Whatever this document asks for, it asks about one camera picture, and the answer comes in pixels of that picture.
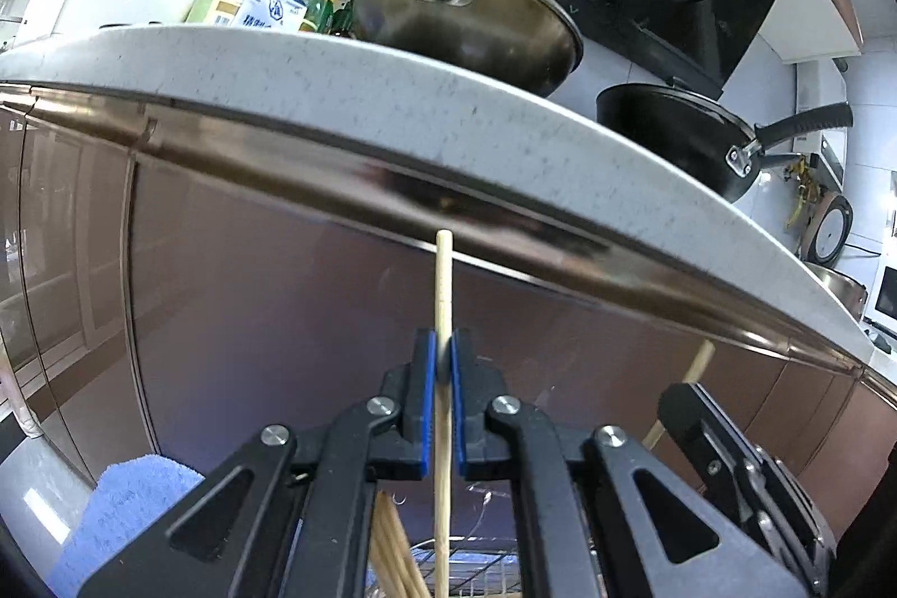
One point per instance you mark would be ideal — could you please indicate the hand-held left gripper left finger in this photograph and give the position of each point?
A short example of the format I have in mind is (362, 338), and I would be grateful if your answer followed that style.
(422, 402)

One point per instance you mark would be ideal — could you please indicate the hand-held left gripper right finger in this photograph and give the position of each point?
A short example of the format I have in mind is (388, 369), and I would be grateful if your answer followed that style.
(459, 402)

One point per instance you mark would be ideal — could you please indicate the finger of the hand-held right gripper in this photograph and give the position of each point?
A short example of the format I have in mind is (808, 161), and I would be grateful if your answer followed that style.
(694, 423)

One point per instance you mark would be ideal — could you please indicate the steel inner pot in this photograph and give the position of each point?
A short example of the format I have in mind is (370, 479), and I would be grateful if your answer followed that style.
(834, 283)

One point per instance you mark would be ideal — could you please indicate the row of brown cabinet doors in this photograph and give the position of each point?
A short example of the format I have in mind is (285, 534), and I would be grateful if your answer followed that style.
(245, 290)

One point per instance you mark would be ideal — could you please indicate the white microwave oven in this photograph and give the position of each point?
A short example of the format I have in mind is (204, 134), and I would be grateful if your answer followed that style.
(884, 300)

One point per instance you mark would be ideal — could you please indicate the rice cooker with open lid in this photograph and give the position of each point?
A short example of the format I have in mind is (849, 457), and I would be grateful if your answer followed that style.
(830, 227)

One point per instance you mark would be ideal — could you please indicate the black frying pan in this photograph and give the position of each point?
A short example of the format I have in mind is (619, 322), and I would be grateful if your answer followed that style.
(659, 128)

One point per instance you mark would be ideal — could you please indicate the white stone countertop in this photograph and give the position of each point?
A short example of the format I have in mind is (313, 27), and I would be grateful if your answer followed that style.
(350, 93)

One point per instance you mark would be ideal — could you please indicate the blue terry towel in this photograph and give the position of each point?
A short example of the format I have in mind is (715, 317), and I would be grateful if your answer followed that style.
(119, 521)

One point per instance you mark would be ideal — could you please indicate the white water heater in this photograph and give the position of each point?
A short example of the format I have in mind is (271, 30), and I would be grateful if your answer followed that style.
(816, 79)

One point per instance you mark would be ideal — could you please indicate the white and blue salt bag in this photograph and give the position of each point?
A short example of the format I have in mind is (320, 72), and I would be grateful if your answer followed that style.
(270, 6)

